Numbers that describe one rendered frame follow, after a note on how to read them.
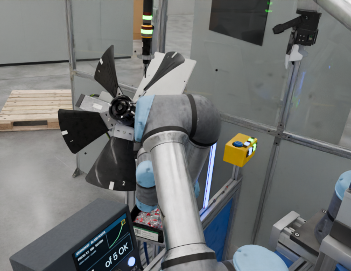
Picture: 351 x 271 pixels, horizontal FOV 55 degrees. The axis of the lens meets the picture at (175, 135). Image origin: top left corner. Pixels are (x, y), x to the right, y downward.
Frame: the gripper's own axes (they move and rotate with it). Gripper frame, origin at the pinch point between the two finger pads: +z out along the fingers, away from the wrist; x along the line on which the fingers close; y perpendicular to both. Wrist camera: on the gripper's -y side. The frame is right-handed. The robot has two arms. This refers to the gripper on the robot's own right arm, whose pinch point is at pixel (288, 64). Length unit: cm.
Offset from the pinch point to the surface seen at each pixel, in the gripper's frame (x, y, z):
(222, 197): -13, -13, 62
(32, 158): 36, -234, 148
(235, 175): 3, -14, 59
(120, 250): -88, -9, 32
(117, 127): -32, -59, 35
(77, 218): -92, -19, 25
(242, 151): -3.5, -10.7, 41.7
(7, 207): -22, -185, 148
